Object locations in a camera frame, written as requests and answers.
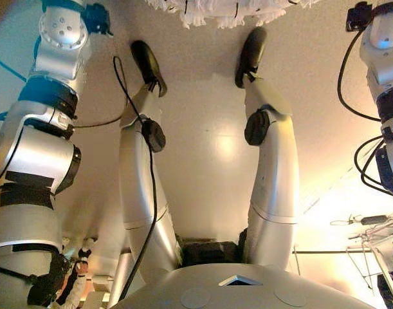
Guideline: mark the white fringed cushion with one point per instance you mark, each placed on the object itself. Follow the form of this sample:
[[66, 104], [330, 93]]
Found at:
[[222, 9]]

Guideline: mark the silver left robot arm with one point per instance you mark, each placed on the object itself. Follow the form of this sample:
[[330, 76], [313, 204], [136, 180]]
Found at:
[[38, 154]]

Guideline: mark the silver right robot leg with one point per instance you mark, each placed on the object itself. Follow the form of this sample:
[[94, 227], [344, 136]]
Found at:
[[275, 180]]

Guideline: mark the black left robot foot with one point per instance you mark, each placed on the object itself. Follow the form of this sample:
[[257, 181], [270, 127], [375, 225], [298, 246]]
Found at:
[[148, 64]]

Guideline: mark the black robot foot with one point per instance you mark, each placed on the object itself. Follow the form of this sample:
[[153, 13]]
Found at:
[[251, 51], [148, 64]]

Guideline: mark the black right robot foot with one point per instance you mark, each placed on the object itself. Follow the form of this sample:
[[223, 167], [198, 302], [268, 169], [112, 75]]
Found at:
[[251, 51]]

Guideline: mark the grey robot torso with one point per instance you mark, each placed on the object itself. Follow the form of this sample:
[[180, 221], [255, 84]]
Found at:
[[241, 293]]

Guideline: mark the black white doll figure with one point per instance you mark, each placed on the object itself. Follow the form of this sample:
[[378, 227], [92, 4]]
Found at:
[[82, 267]]

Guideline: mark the metal clothes drying rack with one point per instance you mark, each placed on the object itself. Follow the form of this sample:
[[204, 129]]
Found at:
[[370, 231]]

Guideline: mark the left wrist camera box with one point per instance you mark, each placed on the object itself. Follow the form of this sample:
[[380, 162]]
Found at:
[[98, 19]]

